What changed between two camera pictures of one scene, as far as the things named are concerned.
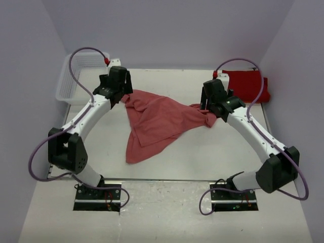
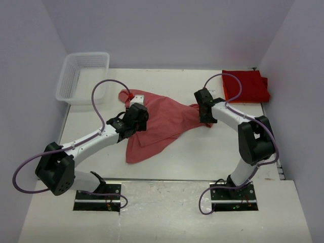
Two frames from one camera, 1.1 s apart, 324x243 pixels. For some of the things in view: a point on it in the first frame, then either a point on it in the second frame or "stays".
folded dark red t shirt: (247, 84) stays
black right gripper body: (204, 101) to (206, 119)
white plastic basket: (87, 67) stays
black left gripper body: (126, 87) to (140, 126)
